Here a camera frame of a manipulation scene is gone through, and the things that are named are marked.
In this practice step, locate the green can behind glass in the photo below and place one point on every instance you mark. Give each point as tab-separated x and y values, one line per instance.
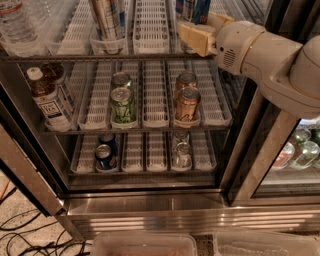
309	152

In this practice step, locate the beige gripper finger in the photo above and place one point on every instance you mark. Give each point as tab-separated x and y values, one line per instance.
218	21
200	38

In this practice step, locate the rear green soda can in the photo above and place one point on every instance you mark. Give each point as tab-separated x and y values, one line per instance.
121	79

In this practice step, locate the green soda can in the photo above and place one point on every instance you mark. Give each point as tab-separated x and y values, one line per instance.
121	79
123	105

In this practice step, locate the rear blue soda can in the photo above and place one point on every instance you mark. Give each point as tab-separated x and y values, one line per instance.
110	140

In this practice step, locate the orange soda can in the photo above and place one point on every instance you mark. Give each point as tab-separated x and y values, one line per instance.
187	104
186	79

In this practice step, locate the open fridge door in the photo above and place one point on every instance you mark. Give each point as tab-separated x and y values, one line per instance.
21	163

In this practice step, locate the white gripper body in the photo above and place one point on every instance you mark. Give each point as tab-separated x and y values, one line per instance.
236	45

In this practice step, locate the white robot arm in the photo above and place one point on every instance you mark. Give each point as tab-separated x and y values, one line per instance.
287	72

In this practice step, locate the left clear plastic bin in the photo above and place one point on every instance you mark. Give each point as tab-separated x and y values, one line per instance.
143	244

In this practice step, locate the stainless steel fridge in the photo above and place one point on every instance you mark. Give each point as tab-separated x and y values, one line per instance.
235	137

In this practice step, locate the front orange soda can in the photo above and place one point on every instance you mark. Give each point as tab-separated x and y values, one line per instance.
187	104

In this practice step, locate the red can behind glass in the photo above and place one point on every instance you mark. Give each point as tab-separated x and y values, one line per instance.
284	157

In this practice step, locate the rear tea bottle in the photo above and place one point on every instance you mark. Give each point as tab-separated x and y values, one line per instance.
57	74

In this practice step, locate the tall silver can left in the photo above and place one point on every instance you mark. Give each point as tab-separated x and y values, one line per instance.
109	18

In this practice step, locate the rear silver can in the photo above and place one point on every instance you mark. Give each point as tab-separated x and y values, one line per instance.
181	136

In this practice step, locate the blue soda can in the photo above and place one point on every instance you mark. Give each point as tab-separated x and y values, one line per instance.
110	140
105	157

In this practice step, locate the tea bottle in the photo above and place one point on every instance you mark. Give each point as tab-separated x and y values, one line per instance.
57	74
50	100

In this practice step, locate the front green soda can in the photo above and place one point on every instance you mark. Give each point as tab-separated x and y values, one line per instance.
123	105

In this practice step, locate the front silver can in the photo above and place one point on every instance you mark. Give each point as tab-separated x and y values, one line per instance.
182	157

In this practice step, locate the right clear plastic bin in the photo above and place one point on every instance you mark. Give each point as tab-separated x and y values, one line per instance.
256	243

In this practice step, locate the front tea bottle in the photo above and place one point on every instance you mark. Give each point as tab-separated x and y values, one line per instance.
50	100

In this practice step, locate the front blue soda can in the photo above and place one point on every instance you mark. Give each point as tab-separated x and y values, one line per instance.
105	157

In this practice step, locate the clear water bottle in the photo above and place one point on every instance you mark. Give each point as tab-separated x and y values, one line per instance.
15	23

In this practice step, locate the clear plastic bin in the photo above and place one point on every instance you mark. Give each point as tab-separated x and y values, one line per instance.
143	244
256	243

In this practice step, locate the rear orange soda can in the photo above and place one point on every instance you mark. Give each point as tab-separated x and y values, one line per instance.
186	79

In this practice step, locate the red bull can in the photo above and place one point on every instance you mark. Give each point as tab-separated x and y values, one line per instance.
194	11

